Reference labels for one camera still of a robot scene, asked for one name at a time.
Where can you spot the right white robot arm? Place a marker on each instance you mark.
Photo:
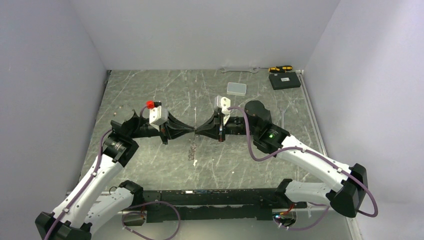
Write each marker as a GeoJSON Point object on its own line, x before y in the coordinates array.
{"type": "Point", "coordinates": [342, 187]}

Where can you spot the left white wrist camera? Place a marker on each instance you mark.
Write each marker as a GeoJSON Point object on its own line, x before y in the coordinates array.
{"type": "Point", "coordinates": [158, 114]}

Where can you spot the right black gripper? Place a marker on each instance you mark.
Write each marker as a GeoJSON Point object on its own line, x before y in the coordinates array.
{"type": "Point", "coordinates": [212, 128]}

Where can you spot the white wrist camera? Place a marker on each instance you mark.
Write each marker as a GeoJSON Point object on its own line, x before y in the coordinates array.
{"type": "Point", "coordinates": [222, 104]}
{"type": "Point", "coordinates": [158, 114]}

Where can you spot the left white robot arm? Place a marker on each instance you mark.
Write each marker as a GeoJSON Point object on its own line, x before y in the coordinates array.
{"type": "Point", "coordinates": [80, 215]}

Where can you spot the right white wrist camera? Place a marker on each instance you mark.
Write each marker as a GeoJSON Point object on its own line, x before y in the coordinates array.
{"type": "Point", "coordinates": [222, 104]}

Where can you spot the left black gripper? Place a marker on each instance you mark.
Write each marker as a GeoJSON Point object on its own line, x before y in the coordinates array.
{"type": "Point", "coordinates": [172, 121]}

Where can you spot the metal keyring disc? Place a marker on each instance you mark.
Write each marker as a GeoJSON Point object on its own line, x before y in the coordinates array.
{"type": "Point", "coordinates": [194, 141]}

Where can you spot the white plastic box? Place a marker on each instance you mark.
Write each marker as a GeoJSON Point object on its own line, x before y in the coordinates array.
{"type": "Point", "coordinates": [236, 89]}

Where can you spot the silver open-end wrench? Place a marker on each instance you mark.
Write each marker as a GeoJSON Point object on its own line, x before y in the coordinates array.
{"type": "Point", "coordinates": [252, 70]}

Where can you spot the yellow black screwdriver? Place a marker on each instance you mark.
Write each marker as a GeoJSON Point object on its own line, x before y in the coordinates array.
{"type": "Point", "coordinates": [280, 69]}

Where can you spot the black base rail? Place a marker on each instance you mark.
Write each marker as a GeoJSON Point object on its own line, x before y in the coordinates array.
{"type": "Point", "coordinates": [208, 204]}

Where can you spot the black rectangular box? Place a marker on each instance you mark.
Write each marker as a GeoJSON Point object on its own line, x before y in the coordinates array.
{"type": "Point", "coordinates": [281, 81]}

